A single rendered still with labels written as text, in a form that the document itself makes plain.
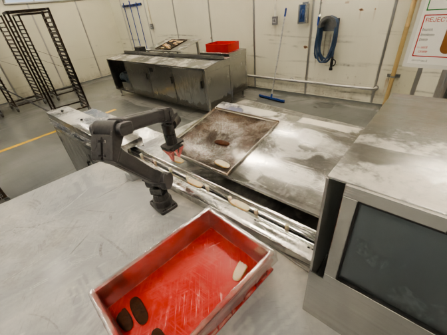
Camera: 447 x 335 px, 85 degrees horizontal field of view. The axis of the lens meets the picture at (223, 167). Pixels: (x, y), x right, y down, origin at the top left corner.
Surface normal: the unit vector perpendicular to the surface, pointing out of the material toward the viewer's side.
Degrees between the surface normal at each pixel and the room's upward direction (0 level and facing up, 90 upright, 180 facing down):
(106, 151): 61
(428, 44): 90
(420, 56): 90
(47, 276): 0
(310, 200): 10
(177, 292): 0
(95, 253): 0
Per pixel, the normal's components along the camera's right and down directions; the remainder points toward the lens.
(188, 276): -0.09, -0.82
